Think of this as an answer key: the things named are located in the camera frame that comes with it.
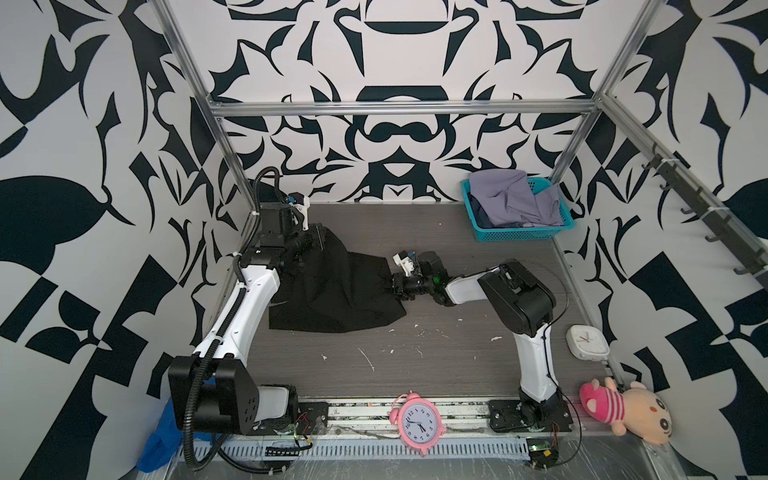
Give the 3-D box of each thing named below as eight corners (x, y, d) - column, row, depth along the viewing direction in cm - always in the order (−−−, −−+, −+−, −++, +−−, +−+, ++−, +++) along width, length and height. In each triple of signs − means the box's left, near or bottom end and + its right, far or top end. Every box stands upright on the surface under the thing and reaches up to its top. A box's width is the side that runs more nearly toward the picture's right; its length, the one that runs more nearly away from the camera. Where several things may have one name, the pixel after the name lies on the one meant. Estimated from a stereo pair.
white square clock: (572, 362, 85) (580, 357, 82) (561, 330, 91) (567, 325, 87) (605, 362, 85) (613, 357, 82) (591, 331, 91) (598, 325, 88)
